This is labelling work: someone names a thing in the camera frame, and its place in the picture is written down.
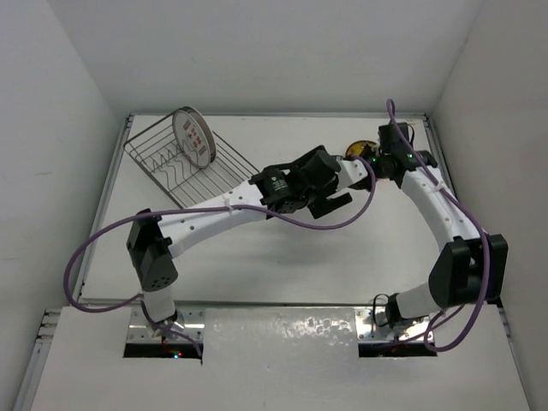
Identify yellow patterned plate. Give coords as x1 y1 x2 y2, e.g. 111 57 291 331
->
345 140 378 158

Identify white plate red characters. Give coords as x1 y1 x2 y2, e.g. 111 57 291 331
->
172 106 217 170

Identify dark wire dish rack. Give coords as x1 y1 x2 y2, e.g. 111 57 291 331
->
124 109 259 208

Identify orange plate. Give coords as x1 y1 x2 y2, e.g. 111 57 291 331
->
348 172 377 193

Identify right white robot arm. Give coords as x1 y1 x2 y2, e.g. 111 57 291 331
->
366 122 509 328

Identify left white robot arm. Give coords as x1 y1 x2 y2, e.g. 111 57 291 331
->
126 146 376 339

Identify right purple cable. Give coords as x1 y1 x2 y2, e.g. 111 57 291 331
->
385 98 493 353

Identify purple cable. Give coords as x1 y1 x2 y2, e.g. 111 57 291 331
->
63 156 378 356
385 98 493 353

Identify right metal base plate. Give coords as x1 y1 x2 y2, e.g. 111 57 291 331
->
354 305 430 345

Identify metal base plate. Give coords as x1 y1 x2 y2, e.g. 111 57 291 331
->
126 306 206 344
354 305 430 345

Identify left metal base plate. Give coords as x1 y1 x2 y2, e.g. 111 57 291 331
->
126 306 206 344

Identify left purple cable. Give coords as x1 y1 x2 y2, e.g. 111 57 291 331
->
63 156 378 356

